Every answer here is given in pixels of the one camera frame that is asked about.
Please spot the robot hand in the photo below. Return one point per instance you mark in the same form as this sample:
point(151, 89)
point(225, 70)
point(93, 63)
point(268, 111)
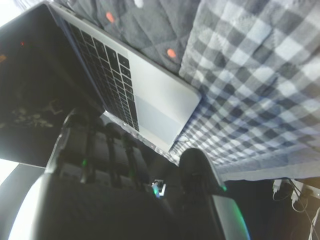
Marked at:
point(100, 207)

